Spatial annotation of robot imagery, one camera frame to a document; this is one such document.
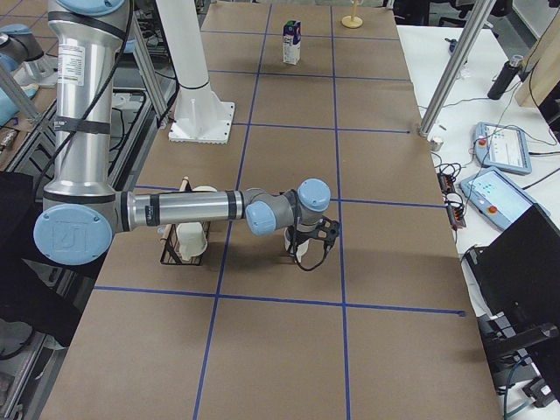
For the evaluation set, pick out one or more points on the blue white milk carton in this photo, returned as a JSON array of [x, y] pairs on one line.
[[291, 42]]

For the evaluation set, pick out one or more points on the black monitor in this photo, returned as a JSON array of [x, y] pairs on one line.
[[518, 273]]

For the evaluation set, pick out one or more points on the upper teach pendant tablet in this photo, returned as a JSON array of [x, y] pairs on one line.
[[502, 146]]

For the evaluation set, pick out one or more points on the aluminium frame post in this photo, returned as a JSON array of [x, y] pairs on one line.
[[481, 10]]

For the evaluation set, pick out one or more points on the white pedestal column base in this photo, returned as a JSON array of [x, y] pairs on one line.
[[199, 114]]

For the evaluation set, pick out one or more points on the white ceramic mug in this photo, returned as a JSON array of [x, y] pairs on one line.
[[296, 243]]

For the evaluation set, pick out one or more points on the black cylindrical bottle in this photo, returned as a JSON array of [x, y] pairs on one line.
[[509, 70]]

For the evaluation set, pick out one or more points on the wooden stand with round base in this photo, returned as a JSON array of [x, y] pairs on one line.
[[353, 21]]

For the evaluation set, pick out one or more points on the lower teach pendant tablet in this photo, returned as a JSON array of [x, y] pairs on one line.
[[496, 196]]

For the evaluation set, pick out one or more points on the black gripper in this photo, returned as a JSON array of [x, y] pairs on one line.
[[304, 237]]

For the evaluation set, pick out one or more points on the small white round cap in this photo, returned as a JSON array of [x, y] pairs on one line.
[[436, 143]]

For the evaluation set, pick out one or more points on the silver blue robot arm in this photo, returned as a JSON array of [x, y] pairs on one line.
[[82, 212], [25, 68]]

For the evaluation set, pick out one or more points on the teach pendant tablet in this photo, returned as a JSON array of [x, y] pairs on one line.
[[502, 146], [496, 196]]

